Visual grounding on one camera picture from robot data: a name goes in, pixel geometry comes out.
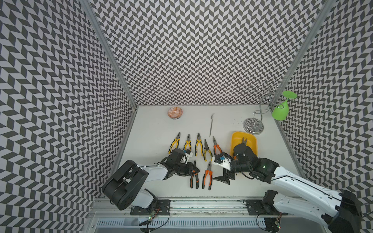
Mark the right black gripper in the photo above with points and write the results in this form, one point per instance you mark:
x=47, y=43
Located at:
x=223, y=179

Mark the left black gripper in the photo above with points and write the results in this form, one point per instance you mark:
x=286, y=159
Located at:
x=190, y=170

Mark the yellow black pliers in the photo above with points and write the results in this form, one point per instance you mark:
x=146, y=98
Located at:
x=199, y=145
x=207, y=150
x=187, y=145

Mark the orange long nose pliers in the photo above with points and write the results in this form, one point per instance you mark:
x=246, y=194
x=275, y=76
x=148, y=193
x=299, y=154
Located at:
x=217, y=150

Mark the yellow combination pliers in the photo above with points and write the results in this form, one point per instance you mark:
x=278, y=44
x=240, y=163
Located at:
x=174, y=144

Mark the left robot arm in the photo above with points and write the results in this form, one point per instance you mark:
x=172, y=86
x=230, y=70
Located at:
x=125, y=187

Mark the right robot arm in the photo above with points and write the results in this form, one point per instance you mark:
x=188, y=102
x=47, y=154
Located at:
x=340, y=212

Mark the yellow plastic storage box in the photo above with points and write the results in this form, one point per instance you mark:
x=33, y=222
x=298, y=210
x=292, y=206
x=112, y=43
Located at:
x=239, y=137

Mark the grey open-jaw pliers in box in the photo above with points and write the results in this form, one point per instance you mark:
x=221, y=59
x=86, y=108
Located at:
x=244, y=141

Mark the silver metal fork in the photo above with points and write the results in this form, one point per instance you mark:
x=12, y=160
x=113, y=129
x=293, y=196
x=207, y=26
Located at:
x=211, y=125

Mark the orange patterned small bowl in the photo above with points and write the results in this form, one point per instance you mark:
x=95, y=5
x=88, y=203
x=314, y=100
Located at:
x=175, y=112

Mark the green plastic goblet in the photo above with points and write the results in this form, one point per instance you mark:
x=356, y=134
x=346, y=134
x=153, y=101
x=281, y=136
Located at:
x=281, y=111

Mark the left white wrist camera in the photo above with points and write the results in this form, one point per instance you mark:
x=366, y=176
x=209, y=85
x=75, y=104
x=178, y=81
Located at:
x=186, y=156

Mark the aluminium front rail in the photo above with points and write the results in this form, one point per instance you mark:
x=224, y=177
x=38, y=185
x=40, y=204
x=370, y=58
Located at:
x=213, y=207

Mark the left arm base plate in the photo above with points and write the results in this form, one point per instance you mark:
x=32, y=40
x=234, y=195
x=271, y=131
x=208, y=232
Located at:
x=147, y=204

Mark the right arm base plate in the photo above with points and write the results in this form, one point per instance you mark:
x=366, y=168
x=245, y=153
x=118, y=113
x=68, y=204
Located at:
x=264, y=206

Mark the chrome wire cup stand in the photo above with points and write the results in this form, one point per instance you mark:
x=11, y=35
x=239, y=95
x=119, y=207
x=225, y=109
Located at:
x=254, y=125

